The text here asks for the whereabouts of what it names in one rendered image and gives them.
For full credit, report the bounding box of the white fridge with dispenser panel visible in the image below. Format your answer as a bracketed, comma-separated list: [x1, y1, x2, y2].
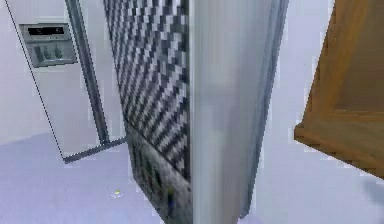
[3, 0, 290, 224]

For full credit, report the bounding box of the brown wooden cupboard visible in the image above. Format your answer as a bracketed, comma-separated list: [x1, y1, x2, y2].
[293, 0, 384, 181]

